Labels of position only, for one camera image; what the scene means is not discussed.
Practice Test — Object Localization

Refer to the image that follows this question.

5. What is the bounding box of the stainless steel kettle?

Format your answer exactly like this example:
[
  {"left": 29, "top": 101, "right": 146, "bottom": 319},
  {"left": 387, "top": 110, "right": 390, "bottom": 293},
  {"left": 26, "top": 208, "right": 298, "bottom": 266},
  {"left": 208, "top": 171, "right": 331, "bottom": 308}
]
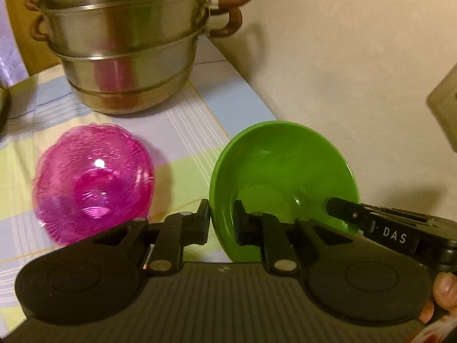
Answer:
[{"left": 0, "top": 87, "right": 12, "bottom": 133}]

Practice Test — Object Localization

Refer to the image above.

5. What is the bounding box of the pastel checked tablecloth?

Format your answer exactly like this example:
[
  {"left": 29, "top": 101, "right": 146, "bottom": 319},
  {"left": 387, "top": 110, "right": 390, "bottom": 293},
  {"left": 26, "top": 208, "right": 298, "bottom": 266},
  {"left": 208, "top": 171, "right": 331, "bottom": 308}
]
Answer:
[{"left": 1, "top": 37, "right": 273, "bottom": 336}]

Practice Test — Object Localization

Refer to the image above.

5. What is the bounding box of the stainless steel steamer pot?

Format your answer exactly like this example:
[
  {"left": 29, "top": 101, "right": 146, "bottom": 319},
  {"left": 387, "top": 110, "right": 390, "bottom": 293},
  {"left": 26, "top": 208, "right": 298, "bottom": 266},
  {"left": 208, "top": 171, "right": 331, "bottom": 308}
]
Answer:
[{"left": 25, "top": 0, "right": 251, "bottom": 114}]

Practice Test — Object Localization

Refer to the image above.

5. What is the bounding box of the right hand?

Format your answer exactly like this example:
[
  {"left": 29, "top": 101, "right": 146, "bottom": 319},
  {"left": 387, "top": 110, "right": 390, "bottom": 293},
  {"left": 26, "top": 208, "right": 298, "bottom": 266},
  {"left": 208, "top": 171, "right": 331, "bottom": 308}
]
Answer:
[{"left": 419, "top": 273, "right": 457, "bottom": 324}]

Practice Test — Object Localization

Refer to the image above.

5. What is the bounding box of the clear pink floral glass plate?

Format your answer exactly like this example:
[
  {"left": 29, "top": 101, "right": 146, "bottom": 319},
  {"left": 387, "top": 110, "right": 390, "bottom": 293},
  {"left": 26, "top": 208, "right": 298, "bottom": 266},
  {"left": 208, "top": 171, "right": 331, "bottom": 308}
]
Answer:
[{"left": 33, "top": 123, "right": 154, "bottom": 245}]

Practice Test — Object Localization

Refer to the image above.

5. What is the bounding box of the green plastic bowl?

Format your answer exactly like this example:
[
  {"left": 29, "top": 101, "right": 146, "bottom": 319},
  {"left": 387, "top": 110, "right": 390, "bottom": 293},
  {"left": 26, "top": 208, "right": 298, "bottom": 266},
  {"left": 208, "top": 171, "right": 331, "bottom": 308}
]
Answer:
[{"left": 209, "top": 121, "right": 360, "bottom": 262}]

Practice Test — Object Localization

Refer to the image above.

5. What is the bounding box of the wooden door panel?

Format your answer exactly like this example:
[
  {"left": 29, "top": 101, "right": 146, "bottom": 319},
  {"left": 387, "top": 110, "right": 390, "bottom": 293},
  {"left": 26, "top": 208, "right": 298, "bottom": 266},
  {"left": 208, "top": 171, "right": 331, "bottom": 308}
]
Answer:
[{"left": 5, "top": 0, "right": 59, "bottom": 75}]

